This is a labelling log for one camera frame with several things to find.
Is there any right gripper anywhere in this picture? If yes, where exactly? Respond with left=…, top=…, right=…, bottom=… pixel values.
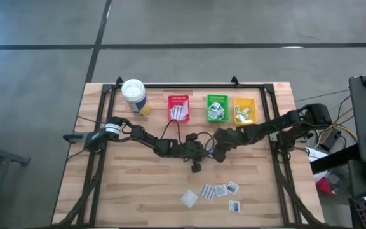
left=211, top=127, right=236, bottom=163

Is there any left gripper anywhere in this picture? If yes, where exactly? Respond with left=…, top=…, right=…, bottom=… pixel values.
left=182, top=132, right=214, bottom=174

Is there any white gauze pad packet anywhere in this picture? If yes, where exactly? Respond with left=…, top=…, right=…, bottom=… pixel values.
left=180, top=189, right=200, bottom=209

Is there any green plastic basket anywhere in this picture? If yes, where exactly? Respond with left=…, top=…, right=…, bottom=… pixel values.
left=206, top=94, right=229, bottom=123

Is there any yellow plastic basket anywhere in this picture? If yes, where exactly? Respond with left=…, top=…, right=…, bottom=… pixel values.
left=233, top=96, right=257, bottom=126

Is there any red plastic basket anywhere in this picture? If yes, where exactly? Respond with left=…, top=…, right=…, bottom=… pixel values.
left=167, top=94, right=191, bottom=124

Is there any wipes canister with white lid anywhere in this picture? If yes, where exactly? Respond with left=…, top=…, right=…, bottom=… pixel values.
left=121, top=78, right=153, bottom=117

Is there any white paper sheet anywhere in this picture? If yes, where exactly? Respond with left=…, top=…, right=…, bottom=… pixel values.
left=306, top=146, right=329, bottom=162

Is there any black power brick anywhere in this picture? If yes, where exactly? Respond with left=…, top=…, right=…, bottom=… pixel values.
left=318, top=130, right=342, bottom=152

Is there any red object on floor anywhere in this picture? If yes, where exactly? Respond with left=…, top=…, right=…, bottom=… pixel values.
left=316, top=176, right=336, bottom=195

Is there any dark metal floor stand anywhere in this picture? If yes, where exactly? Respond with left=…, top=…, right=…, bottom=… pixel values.
left=0, top=127, right=31, bottom=229

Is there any thin black floor cable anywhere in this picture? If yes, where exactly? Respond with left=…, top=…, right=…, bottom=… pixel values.
left=295, top=90, right=351, bottom=102

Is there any yellow floor cable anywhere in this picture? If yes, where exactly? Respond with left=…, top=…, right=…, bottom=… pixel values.
left=319, top=106, right=358, bottom=141

